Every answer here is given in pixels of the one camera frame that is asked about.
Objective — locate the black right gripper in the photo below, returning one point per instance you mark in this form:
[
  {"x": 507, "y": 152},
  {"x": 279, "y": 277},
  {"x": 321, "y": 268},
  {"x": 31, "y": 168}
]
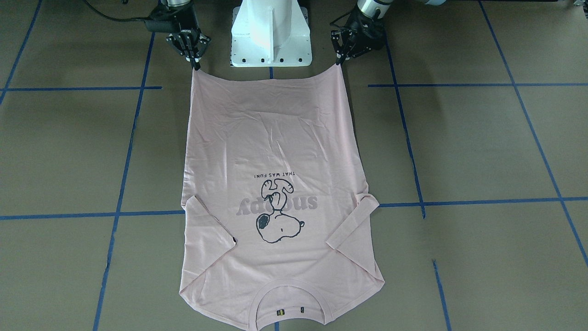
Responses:
[{"x": 180, "y": 20}]

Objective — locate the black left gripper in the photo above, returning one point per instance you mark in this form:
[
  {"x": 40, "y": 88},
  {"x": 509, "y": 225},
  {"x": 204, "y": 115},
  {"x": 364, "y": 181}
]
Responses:
[{"x": 366, "y": 28}]

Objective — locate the pink t-shirt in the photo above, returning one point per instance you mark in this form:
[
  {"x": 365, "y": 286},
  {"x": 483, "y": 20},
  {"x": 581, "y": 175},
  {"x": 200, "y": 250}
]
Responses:
[{"x": 277, "y": 207}]

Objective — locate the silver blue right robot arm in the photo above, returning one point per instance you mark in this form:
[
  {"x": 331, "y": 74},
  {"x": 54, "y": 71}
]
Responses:
[{"x": 180, "y": 3}]

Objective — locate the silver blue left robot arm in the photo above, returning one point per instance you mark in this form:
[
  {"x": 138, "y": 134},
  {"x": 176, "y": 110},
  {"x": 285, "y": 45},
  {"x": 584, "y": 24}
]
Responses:
[{"x": 369, "y": 7}]

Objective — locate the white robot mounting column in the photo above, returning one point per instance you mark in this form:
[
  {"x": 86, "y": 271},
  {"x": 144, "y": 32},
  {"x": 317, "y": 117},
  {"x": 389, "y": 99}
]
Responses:
[{"x": 270, "y": 33}]

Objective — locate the brown paper table cover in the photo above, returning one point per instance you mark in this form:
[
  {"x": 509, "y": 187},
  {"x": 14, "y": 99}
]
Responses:
[{"x": 482, "y": 147}]

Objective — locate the blue tape grid lines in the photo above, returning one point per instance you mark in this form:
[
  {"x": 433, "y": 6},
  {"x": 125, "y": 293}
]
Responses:
[{"x": 404, "y": 138}]

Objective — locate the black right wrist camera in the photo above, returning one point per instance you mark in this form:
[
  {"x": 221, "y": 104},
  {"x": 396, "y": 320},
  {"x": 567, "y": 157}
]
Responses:
[{"x": 162, "y": 22}]

